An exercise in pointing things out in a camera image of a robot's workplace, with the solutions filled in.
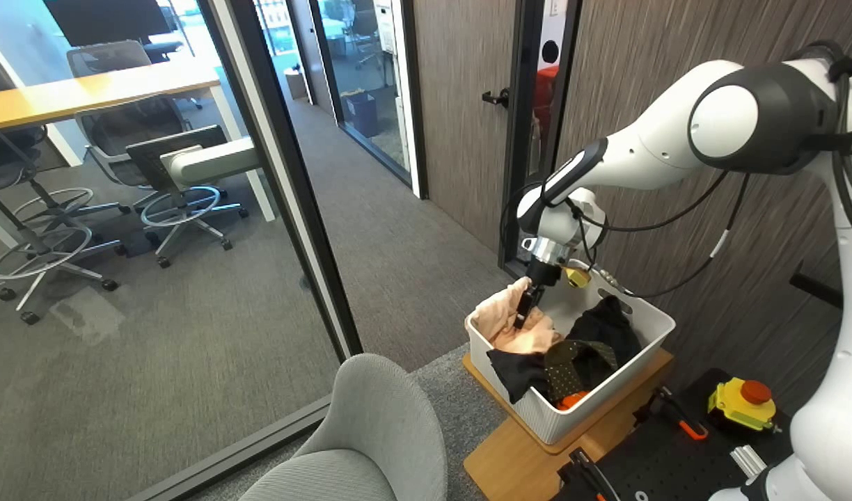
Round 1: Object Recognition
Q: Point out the dark polka dot cloth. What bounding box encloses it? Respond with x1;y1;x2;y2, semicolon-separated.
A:
536;340;587;391

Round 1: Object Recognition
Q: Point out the black clothes pile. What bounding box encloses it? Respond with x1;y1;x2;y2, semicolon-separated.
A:
238;349;452;501

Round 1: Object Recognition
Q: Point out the black garment with sleeve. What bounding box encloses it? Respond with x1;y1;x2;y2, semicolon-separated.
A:
487;341;552;405

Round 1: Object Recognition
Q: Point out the yellowish wrist camera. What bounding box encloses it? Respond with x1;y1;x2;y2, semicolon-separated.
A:
563;262;593;292

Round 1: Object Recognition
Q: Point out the orange handled tool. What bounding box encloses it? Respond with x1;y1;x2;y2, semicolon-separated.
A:
658;387;714;444

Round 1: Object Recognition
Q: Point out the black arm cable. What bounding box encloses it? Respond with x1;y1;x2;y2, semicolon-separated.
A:
573;168;756;301

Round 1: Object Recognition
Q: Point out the black door handle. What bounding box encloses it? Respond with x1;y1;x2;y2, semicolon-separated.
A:
480;84;515;110

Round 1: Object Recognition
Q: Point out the bulky black garment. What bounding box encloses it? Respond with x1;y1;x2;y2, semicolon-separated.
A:
566;292;644;379

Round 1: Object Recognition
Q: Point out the grey mesh office chair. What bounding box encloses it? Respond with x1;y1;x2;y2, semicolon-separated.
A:
64;36;253;273

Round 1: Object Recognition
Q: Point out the black glass wall pillar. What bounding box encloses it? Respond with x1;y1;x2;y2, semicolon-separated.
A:
196;0;366;362

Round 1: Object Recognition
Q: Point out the orange cloth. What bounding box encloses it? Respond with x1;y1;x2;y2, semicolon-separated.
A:
558;387;593;411

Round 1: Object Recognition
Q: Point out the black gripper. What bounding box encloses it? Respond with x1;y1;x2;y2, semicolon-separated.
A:
512;241;566;331

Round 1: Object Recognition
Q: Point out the wooden door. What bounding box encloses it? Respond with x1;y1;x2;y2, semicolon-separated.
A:
408;0;523;253

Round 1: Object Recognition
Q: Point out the yellow emergency stop button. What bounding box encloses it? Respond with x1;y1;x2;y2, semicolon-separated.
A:
705;372;783;436

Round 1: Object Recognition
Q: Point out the dark chair backrest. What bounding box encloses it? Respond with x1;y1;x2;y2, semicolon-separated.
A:
40;0;190;60

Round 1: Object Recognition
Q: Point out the white plastic bin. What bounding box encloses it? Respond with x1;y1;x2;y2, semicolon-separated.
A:
462;280;680;450

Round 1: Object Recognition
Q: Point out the wooden desk with white legs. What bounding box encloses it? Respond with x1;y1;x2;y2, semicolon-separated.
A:
0;57;282;248

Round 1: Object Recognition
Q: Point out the peach shirt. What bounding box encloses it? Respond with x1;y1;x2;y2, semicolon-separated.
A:
465;274;563;355

